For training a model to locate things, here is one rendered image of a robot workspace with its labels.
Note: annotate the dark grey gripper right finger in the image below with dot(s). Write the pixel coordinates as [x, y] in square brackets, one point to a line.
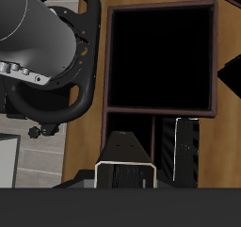
[163, 180]

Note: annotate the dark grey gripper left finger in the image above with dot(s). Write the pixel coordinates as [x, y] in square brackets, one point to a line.
[82, 180]

